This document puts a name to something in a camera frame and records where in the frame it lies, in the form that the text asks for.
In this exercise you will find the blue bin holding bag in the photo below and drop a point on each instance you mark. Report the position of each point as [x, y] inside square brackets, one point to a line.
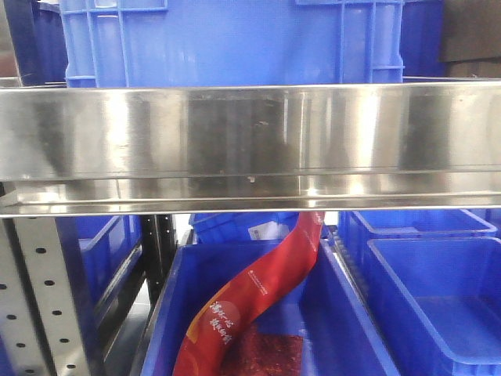
[338, 335]

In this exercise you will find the large blue target bin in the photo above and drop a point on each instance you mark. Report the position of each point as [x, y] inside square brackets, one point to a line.
[229, 43]

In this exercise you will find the blue bin lower right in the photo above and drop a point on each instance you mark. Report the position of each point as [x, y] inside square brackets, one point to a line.
[437, 303]

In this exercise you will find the red snack bag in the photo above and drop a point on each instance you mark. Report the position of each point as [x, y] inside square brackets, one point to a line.
[232, 309]

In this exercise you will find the stainless steel shelf rail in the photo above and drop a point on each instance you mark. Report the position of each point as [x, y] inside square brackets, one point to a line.
[269, 148]

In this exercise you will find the perforated steel shelf post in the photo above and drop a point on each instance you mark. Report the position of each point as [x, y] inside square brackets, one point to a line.
[47, 321]

